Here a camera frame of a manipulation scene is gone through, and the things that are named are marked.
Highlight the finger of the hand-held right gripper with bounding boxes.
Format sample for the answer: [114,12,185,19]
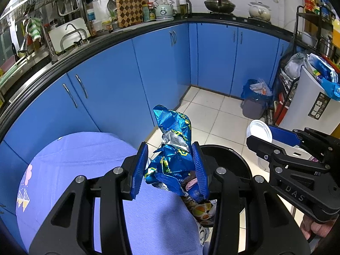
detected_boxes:
[267,124,340,162]
[246,135,332,181]

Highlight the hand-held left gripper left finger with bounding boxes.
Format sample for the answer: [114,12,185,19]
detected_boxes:
[28,141,149,255]

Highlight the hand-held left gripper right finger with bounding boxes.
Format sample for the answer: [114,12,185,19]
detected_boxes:
[191,141,311,255]

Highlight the round translucent plastic lid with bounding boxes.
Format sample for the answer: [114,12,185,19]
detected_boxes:
[246,120,273,143]

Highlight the blue foil snack bag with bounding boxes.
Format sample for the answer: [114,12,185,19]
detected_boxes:
[143,105,210,205]

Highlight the black round trash bin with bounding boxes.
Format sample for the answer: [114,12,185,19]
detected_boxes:
[183,144,253,229]

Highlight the person's right hand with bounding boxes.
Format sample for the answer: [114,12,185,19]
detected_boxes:
[300,214,335,241]

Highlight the crumpled pink paper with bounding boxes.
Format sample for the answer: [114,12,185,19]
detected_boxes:
[185,178,199,191]

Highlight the red plastic box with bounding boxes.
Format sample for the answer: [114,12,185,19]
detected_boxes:
[273,99,290,124]

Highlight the grey bin blue bag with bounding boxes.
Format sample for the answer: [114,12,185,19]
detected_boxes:
[241,79,273,119]

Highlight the white appliance black label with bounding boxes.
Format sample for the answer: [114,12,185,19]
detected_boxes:
[278,65,340,136]

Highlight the crumpled orange white carton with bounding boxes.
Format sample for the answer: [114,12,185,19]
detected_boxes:
[190,200,217,227]

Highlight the white plastic bag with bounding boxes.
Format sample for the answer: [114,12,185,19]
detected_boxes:
[285,52,309,79]

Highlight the blue plastic package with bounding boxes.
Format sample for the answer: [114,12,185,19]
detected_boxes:
[307,53,340,99]

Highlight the stainless steel pot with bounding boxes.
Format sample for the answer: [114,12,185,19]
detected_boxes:
[317,36,338,57]

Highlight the blue base cabinets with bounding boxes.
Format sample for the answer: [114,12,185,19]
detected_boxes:
[0,21,293,160]

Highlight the white ceramic pot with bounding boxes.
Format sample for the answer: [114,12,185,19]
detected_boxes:
[248,1,272,21]

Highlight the black gas stove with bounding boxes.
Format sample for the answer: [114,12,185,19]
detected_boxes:
[207,11,274,21]

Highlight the white cylinder roll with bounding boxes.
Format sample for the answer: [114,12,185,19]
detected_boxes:
[282,0,305,30]

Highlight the colourful food packets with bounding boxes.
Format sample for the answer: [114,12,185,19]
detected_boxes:
[304,0,335,16]

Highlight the dark wok with lid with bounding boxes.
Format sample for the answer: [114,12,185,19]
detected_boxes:
[204,0,236,14]

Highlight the chrome kitchen faucet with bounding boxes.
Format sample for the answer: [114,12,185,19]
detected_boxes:
[18,21,58,64]

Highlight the pale green kettle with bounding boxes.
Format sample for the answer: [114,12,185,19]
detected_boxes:
[154,0,175,20]

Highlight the pale green tray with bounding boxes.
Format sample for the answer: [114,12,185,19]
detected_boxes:
[0,54,28,87]

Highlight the checkered wooden cutting board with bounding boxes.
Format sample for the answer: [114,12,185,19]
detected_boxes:
[115,0,143,28]

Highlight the green striped cloth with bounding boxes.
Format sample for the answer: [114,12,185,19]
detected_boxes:
[27,18,43,43]

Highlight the steel dish rack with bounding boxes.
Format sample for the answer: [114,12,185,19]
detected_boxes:
[0,0,135,36]

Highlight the black wire shelf rack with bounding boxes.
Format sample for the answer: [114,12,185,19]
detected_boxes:
[264,5,340,126]

